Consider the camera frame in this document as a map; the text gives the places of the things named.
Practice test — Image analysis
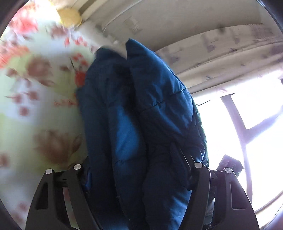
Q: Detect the striped curtain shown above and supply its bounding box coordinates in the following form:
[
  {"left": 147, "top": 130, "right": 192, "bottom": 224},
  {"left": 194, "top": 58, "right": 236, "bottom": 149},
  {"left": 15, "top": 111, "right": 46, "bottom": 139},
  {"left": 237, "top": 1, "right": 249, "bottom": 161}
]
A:
[{"left": 156, "top": 24, "right": 282, "bottom": 93}]

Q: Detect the yellow pillow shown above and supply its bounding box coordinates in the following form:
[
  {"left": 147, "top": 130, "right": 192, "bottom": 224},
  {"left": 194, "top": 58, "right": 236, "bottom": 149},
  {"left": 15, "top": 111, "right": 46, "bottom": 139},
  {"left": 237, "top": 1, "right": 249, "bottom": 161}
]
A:
[{"left": 57, "top": 8, "right": 82, "bottom": 28}]

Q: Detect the wall socket plate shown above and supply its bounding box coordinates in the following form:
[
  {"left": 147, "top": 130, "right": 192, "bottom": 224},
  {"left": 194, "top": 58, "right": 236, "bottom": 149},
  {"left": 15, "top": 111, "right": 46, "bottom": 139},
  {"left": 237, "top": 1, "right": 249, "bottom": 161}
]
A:
[{"left": 124, "top": 17, "right": 142, "bottom": 34}]

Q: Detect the blue quilted down jacket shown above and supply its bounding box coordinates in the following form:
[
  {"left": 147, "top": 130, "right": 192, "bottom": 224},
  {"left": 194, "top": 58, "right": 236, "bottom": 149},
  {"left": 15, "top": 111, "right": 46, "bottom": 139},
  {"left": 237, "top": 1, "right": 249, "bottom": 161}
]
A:
[{"left": 77, "top": 39, "right": 209, "bottom": 229}]

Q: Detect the window frame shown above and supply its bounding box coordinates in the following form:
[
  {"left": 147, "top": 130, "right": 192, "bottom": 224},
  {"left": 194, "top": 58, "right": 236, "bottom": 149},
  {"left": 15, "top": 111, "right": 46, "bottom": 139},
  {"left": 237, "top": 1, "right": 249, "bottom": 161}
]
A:
[{"left": 198, "top": 79, "right": 282, "bottom": 214}]

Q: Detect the floral bed sheet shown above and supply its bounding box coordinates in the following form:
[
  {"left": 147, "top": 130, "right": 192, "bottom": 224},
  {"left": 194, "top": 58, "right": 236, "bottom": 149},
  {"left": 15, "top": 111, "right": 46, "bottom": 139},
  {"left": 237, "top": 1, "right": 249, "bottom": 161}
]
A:
[{"left": 1, "top": 1, "right": 98, "bottom": 229}]

